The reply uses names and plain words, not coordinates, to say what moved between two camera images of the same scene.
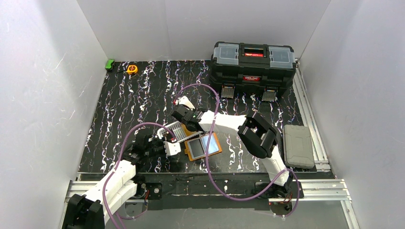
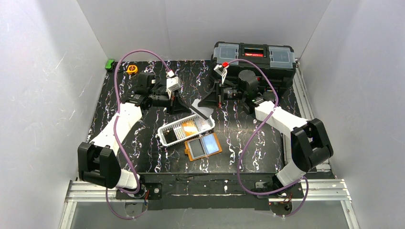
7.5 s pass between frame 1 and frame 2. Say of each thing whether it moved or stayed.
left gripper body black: moved
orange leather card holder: stayed
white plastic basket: stayed
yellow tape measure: stayed
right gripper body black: moved
